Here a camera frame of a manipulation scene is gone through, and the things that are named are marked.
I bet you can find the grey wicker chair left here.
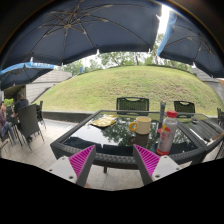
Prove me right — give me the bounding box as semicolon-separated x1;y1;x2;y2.
17;103;46;152

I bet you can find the seated person in black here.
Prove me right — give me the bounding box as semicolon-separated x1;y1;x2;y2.
13;92;29;119

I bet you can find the dark chair behind table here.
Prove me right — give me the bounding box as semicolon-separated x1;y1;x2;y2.
116;97;149;115

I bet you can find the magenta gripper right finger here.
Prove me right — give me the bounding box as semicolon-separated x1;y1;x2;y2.
133;144;181;185

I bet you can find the yellow snack packet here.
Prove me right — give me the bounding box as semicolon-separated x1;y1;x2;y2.
91;115;117;128

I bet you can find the right dark blue umbrella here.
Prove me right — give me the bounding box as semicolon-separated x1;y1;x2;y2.
157;11;224;78

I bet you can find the grey umbrella pole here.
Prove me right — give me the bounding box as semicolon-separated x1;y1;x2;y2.
159;101;166;125

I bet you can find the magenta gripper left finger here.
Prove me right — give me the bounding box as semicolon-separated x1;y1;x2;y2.
48;145;96;187

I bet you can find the left blue umbrella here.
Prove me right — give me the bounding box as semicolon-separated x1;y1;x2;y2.
0;61;54;90

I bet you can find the cream mug with yellow handle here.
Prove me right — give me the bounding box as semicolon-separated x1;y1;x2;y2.
129;116;151;135

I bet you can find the black glass wicker table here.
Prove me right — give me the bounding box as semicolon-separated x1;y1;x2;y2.
51;110;205;169

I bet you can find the dark chair right back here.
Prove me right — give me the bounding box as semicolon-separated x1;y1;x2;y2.
174;101;195;117

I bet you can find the large dark blue umbrella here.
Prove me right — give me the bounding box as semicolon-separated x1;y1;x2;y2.
0;0;161;69

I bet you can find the clear bottle with red cap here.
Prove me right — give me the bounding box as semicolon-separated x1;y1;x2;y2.
156;110;178;156

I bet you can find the seated person far left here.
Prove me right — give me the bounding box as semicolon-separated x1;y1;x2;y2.
0;102;16;143

